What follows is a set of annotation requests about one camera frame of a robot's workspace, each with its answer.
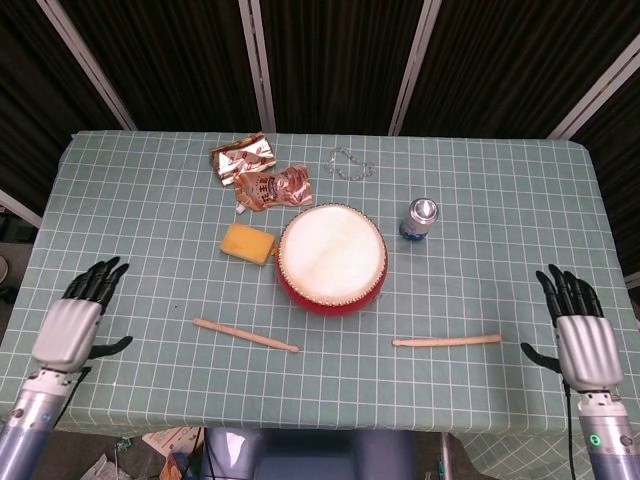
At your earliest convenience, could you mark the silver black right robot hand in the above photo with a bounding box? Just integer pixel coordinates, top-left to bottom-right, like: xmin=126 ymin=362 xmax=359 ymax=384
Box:
xmin=520 ymin=263 xmax=625 ymax=393

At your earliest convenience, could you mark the white partition frame post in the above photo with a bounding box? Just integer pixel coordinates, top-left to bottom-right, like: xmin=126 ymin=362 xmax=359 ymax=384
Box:
xmin=545 ymin=36 xmax=640 ymax=140
xmin=237 ymin=0 xmax=278 ymax=134
xmin=35 ymin=0 xmax=138 ymax=133
xmin=387 ymin=0 xmax=443 ymax=137
xmin=0 ymin=188 xmax=43 ymax=229

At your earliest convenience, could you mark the orange printed box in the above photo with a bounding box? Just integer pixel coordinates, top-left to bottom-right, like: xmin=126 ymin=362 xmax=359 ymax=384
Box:
xmin=159 ymin=450 xmax=194 ymax=480

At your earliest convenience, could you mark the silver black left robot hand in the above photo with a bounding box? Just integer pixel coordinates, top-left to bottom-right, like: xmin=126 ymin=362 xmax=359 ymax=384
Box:
xmin=30 ymin=255 xmax=134 ymax=374

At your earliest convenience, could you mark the white printed paper sheet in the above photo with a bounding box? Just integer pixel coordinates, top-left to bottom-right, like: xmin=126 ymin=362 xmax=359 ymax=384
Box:
xmin=141 ymin=426 xmax=206 ymax=459

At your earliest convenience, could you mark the grey metal table leg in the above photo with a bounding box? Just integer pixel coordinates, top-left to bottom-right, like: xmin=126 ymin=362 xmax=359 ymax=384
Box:
xmin=438 ymin=433 xmax=454 ymax=480

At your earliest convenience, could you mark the red drum with white skin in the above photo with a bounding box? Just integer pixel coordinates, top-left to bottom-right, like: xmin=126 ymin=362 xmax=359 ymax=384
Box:
xmin=274 ymin=201 xmax=389 ymax=319

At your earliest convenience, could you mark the wooden drumstick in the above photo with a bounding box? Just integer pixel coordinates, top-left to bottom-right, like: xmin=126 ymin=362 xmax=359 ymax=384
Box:
xmin=391 ymin=333 xmax=503 ymax=349
xmin=192 ymin=317 xmax=301 ymax=353

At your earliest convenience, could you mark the blue grey robot torso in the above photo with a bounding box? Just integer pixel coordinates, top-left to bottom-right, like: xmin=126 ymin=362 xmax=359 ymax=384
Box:
xmin=201 ymin=426 xmax=417 ymax=480

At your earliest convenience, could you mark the blue silver drink can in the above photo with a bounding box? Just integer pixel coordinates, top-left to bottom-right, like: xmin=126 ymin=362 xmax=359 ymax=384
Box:
xmin=397 ymin=197 xmax=442 ymax=243

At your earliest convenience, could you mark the brown sauce pouch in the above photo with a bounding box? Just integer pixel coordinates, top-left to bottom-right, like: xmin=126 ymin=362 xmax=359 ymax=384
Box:
xmin=232 ymin=164 xmax=315 ymax=216

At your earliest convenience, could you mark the clear bead bracelet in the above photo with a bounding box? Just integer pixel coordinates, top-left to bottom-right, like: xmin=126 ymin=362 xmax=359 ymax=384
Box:
xmin=321 ymin=147 xmax=378 ymax=183

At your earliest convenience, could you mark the yellow sponge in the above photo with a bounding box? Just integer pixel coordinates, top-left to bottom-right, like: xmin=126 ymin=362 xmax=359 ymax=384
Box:
xmin=219 ymin=222 xmax=278 ymax=267

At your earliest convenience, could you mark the silver red snack wrapper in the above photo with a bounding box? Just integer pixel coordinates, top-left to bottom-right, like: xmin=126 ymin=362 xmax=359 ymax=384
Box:
xmin=208 ymin=130 xmax=278 ymax=188

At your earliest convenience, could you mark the dark ribbed partition panel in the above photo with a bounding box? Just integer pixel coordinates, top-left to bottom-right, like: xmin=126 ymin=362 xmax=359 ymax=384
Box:
xmin=569 ymin=58 xmax=640 ymax=281
xmin=56 ymin=0 xmax=267 ymax=133
xmin=258 ymin=0 xmax=428 ymax=136
xmin=0 ymin=0 xmax=127 ymax=211
xmin=399 ymin=0 xmax=640 ymax=139

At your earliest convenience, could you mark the green grid cutting mat table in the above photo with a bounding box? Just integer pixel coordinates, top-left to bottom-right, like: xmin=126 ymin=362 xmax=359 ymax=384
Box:
xmin=0 ymin=130 xmax=640 ymax=480

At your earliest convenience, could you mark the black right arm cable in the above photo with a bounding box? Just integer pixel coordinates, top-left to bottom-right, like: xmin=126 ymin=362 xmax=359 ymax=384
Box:
xmin=561 ymin=379 xmax=577 ymax=480

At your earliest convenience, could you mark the crumpled white plastic bag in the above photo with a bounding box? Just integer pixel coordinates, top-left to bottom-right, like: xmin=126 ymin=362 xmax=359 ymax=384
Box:
xmin=73 ymin=451 xmax=124 ymax=480

